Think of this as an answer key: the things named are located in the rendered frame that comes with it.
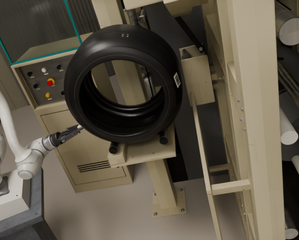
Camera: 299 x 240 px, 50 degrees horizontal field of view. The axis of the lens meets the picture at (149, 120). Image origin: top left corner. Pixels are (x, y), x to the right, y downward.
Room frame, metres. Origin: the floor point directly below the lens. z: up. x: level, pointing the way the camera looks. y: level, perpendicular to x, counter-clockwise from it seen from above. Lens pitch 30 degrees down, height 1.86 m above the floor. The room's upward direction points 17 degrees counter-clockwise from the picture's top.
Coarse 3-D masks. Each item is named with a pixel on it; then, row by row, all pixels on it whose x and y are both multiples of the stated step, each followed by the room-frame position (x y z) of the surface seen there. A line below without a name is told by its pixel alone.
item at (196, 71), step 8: (184, 48) 1.82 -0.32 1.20; (192, 48) 1.81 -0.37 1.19; (184, 56) 1.70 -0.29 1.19; (192, 56) 1.81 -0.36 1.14; (200, 56) 1.62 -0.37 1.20; (184, 64) 1.64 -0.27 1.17; (192, 64) 1.63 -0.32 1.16; (200, 64) 1.62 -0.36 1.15; (208, 64) 1.61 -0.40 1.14; (184, 72) 1.64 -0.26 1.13; (192, 72) 1.63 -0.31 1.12; (200, 72) 1.62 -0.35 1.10; (208, 72) 1.61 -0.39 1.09; (192, 80) 1.63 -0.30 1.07; (200, 80) 1.62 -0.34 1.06; (208, 80) 1.62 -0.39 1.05; (192, 88) 1.63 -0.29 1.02; (200, 88) 1.63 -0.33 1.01; (208, 88) 1.62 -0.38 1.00; (200, 96) 1.63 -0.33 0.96; (208, 96) 1.62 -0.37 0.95; (200, 104) 1.63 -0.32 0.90
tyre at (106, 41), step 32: (96, 32) 1.60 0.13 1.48; (128, 32) 1.48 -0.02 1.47; (96, 64) 1.40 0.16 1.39; (160, 64) 1.36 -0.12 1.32; (64, 96) 1.49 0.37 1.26; (96, 96) 1.71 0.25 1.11; (160, 96) 1.64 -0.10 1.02; (96, 128) 1.42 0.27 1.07; (128, 128) 1.58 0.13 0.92; (160, 128) 1.37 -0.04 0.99
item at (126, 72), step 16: (96, 0) 1.77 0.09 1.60; (112, 0) 1.76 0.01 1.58; (112, 16) 1.76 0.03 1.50; (128, 64) 1.76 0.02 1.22; (128, 80) 1.77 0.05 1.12; (128, 96) 1.77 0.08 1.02; (144, 96) 1.76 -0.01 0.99; (160, 160) 1.76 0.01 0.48; (160, 176) 1.77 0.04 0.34; (160, 192) 1.77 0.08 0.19
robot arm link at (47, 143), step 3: (48, 135) 1.62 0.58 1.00; (51, 135) 1.61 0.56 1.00; (42, 138) 1.62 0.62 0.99; (45, 138) 1.60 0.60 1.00; (48, 138) 1.59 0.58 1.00; (51, 138) 1.59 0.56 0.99; (42, 141) 1.59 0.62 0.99; (45, 141) 1.58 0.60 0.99; (48, 141) 1.57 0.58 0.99; (51, 141) 1.58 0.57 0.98; (42, 144) 1.58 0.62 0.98; (45, 144) 1.57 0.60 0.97; (48, 144) 1.57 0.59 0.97; (51, 144) 1.56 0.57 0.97; (54, 144) 1.58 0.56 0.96; (45, 147) 1.57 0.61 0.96; (48, 147) 1.57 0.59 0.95; (51, 147) 1.57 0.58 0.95; (54, 147) 1.57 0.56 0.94; (57, 147) 1.59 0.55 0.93; (48, 150) 1.58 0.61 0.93
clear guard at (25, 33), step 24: (0, 0) 2.28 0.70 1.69; (24, 0) 2.25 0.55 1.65; (48, 0) 2.22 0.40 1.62; (0, 24) 2.29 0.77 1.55; (24, 24) 2.26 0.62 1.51; (48, 24) 2.23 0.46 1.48; (72, 24) 2.21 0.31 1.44; (24, 48) 2.28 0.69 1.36; (48, 48) 2.25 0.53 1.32; (72, 48) 2.22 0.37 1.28
